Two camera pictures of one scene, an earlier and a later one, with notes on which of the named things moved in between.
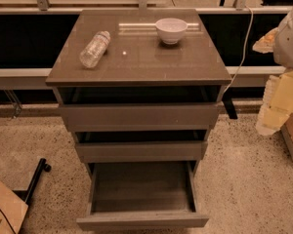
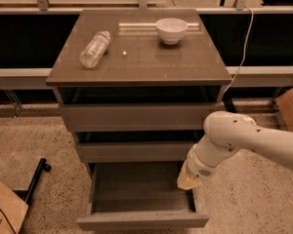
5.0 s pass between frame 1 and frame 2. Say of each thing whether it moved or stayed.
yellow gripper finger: moved
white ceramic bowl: stayed
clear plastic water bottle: stayed
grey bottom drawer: stayed
